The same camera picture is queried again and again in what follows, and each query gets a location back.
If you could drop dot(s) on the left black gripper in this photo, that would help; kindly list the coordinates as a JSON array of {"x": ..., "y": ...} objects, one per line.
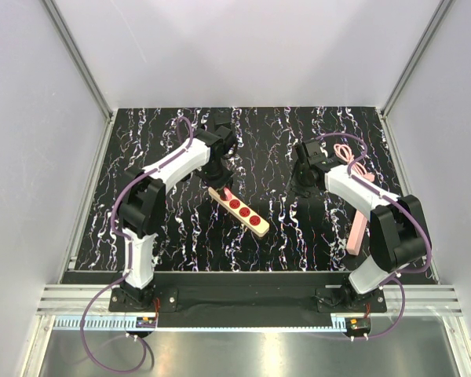
[{"x": 225, "y": 180}]

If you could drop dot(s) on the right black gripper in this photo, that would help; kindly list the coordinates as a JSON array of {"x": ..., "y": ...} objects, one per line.
[{"x": 293, "y": 184}]

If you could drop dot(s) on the beige red power strip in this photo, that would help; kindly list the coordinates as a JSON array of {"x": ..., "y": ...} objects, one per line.
[{"x": 248, "y": 217}]

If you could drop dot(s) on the pink square plug adapter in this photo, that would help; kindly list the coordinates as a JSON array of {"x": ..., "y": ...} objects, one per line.
[{"x": 227, "y": 195}]

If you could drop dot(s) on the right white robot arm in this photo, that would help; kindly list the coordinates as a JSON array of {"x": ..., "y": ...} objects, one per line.
[{"x": 398, "y": 231}]

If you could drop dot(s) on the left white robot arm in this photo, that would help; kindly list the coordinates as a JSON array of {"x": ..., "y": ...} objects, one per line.
[{"x": 141, "y": 205}]

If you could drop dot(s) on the black cube adapter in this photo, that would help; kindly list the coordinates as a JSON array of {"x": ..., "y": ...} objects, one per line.
[{"x": 222, "y": 117}]

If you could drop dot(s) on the pink power strip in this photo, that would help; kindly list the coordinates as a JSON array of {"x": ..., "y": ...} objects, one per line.
[{"x": 356, "y": 235}]

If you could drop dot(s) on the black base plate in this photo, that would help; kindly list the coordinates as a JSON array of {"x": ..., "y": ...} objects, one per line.
[{"x": 248, "y": 300}]

